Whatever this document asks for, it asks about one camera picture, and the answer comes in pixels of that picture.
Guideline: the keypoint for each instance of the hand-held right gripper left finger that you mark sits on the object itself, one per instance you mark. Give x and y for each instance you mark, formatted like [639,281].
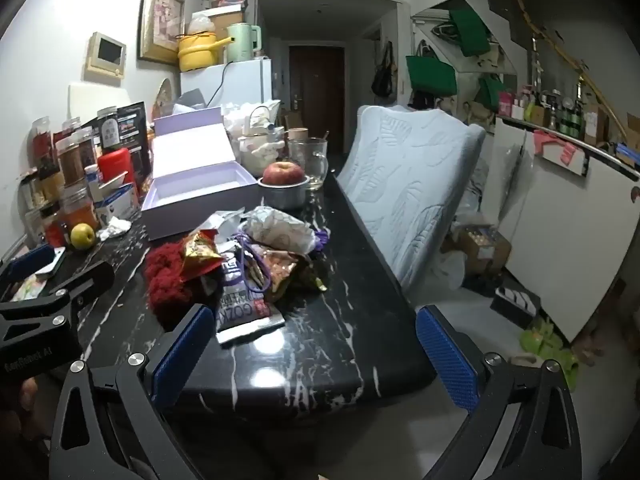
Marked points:
[182,355]

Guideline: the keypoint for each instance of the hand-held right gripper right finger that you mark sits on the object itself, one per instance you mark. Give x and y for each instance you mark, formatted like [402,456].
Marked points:
[447,355]

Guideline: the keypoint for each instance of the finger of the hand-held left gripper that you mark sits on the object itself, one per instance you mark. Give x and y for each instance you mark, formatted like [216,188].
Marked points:
[87,282]
[30,260]

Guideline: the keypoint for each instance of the red fuzzy knit item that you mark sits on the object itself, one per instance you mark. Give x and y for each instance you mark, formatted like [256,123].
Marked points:
[162,272]

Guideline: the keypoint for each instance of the red gold snack packet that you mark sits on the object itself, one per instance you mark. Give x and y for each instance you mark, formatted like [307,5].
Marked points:
[200,255]

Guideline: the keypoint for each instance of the translucent plastic packet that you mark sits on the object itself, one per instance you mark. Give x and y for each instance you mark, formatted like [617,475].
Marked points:
[220,222]

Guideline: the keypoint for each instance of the white leaf-print pouch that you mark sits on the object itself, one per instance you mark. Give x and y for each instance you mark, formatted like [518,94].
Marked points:
[280,232]

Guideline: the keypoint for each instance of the lavender cardboard box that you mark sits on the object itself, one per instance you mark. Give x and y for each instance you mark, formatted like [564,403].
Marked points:
[190,150]

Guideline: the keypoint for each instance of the person's left hand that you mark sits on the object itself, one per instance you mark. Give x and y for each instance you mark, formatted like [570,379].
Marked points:
[20,405]

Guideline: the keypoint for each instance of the green apple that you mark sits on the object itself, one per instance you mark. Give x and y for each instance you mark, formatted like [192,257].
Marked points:
[82,236]

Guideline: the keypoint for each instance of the crumpled white tissue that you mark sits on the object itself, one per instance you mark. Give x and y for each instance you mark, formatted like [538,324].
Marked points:
[112,229]

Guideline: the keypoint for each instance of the purple white snack packet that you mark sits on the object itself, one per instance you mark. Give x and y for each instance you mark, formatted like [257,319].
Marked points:
[240,305]

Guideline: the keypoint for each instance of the blue white small box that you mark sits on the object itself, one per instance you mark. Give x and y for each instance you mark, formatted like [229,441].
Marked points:
[117,205]

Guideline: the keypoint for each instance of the black white striped box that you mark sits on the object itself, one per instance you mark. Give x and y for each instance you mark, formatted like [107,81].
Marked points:
[517,302]

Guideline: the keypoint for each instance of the green crumpled plastic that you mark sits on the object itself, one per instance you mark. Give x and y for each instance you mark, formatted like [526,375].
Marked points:
[542,337]

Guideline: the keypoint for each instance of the cluster of spice jars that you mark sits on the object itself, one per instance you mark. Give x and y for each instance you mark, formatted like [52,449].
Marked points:
[70,160]

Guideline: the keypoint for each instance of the red canister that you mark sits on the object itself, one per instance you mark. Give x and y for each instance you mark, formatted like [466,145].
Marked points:
[115,165]

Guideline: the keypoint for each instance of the brown snack packet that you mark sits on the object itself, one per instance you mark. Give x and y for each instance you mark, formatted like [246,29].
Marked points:
[277,270]

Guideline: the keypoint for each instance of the dark snack wrapper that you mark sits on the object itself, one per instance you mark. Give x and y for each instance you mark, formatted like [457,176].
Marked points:
[312,277]

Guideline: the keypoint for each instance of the black printed pouch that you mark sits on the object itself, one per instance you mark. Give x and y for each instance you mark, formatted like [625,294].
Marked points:
[130,125]

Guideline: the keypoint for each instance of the white cabinet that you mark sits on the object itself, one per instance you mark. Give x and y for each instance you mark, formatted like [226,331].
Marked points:
[565,240]

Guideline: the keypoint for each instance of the white board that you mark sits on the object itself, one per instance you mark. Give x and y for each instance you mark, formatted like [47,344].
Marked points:
[95,100]

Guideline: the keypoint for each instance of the light blue quilted mattress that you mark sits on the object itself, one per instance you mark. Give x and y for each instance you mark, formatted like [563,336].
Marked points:
[400,185]

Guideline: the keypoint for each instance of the grey metal bowl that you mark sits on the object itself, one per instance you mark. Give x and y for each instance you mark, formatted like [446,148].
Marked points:
[282,196]

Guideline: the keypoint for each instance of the woven fan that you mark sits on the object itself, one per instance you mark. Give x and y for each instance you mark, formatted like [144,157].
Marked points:
[164,97]

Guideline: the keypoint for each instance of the red apple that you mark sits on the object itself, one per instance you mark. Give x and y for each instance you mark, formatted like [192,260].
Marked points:
[283,174]

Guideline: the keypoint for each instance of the grey mailer bag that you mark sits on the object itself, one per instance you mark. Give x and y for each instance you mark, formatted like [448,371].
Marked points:
[192,100]

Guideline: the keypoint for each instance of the clear plastic bag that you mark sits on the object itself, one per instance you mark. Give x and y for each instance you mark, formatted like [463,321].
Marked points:
[240,112]

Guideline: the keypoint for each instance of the glass mug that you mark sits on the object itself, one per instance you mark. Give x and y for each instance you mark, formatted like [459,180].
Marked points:
[307,160]

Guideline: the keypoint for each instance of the beige cup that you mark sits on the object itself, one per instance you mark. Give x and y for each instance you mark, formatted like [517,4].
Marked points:
[297,134]

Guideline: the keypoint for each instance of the yellow pot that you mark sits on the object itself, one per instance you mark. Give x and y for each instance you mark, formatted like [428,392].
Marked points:
[195,55]

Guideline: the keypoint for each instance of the white fridge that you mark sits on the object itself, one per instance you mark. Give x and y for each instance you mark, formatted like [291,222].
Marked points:
[245,80]

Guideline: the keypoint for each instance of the row of bottles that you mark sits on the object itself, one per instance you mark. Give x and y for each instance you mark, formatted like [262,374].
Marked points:
[560,115]

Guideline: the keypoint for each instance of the small green tote bag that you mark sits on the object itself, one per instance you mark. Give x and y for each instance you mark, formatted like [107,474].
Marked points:
[492,90]

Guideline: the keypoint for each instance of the framed picture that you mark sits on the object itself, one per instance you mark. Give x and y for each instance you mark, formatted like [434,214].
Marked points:
[160,15]

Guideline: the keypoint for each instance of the large green tote bag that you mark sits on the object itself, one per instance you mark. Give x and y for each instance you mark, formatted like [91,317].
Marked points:
[432,75]

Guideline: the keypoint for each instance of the clear bag in pot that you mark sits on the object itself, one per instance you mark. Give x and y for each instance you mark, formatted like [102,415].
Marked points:
[200,24]

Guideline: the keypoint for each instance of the dark hanging bag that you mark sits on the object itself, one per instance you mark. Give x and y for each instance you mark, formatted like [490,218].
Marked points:
[382,77]

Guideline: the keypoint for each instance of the green electric kettle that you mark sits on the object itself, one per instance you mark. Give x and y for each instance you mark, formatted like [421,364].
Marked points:
[242,42]

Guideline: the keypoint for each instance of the dark wooden door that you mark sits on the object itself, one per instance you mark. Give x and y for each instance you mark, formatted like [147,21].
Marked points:
[315,90]

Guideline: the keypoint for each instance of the bamboo pole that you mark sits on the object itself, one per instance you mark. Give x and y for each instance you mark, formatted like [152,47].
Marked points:
[565,52]

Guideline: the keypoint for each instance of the wall intercom panel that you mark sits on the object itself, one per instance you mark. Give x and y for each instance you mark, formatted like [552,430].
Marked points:
[107,52]

